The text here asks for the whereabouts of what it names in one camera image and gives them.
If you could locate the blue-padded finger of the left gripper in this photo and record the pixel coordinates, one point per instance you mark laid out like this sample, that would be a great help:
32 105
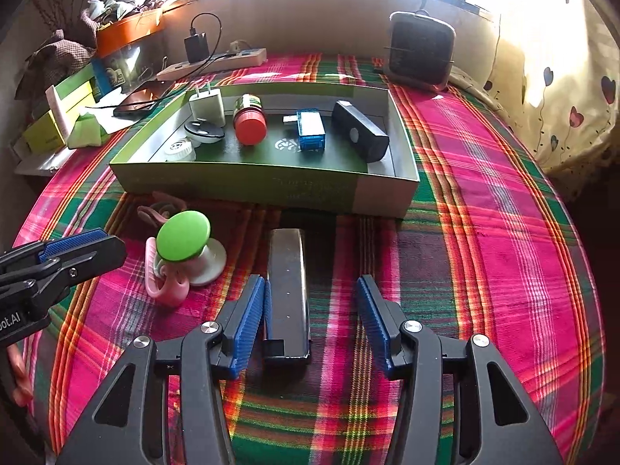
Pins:
56 276
40 250

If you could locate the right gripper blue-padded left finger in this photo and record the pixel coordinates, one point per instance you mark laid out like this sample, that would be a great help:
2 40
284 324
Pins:
125 421

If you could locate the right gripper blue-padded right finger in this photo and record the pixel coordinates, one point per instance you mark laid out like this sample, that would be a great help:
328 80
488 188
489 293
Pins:
495 421

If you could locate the pink ear hook clip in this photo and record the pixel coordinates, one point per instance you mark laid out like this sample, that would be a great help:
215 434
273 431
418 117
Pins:
163 207
164 283

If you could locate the green top round container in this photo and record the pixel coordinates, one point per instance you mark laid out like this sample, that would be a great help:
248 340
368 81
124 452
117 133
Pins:
185 242

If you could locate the silver black lighter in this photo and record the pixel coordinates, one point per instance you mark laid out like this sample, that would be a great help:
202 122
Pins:
286 307

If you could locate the black oval key fob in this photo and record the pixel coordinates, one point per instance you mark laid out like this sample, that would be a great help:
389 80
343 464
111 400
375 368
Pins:
203 132

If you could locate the black rectangular remote device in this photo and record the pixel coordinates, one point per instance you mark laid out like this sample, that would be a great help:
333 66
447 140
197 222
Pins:
368 140

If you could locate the white usb wall charger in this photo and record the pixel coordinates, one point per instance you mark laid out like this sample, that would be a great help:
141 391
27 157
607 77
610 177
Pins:
207 105

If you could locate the blue translucent usb tester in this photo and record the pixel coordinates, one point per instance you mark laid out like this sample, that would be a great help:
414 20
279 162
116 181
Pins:
311 134

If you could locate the red cap medicine bottle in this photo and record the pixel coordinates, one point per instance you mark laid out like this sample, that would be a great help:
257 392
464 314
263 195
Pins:
249 122

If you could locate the left hand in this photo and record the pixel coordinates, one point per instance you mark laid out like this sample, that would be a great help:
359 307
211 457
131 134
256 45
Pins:
22 393

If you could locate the plaid pink green tablecloth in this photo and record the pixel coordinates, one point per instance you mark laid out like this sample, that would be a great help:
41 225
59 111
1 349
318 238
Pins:
485 247

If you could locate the green tissue pack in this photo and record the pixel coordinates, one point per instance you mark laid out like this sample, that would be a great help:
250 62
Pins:
87 132

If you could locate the white paper sheet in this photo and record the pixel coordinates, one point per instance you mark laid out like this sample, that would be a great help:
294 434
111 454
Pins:
103 111

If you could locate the yellow green boxes stack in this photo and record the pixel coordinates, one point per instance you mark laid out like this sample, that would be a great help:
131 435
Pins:
64 103

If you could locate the black smartphone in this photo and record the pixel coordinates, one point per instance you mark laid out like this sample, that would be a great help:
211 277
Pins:
143 99

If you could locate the brown checked cloth bag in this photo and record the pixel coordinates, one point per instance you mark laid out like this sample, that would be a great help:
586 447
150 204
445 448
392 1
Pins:
63 54

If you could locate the green cardboard box tray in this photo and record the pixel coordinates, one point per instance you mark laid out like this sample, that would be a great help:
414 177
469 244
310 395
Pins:
276 172

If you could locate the orange storage bin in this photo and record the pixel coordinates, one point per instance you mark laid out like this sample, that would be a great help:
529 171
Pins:
128 30

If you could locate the black power adapter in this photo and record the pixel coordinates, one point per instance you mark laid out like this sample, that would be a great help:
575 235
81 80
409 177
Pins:
196 47

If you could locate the white power strip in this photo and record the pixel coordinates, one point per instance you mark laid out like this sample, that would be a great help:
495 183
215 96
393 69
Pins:
220 62

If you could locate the heart pattern curtain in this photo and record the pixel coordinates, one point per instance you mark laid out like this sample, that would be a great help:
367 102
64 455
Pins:
556 75

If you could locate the grey portable fan heater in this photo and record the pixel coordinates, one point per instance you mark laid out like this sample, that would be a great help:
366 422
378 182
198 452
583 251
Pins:
420 51

